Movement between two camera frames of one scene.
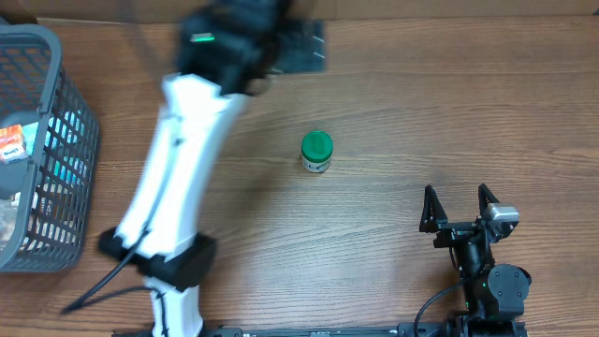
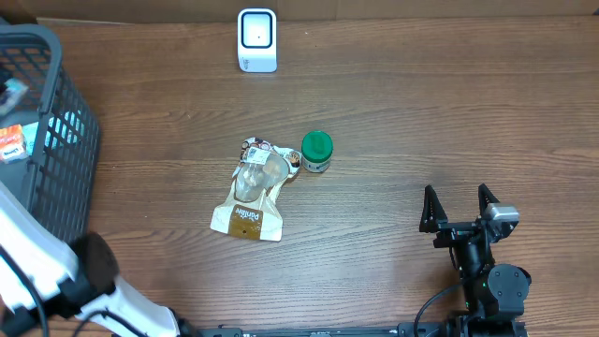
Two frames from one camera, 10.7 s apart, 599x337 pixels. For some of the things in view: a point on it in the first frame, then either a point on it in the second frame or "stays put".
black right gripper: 451,230 stays put
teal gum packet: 31,138 to 16,89
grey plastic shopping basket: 50,205 stays put
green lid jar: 316,150 stays put
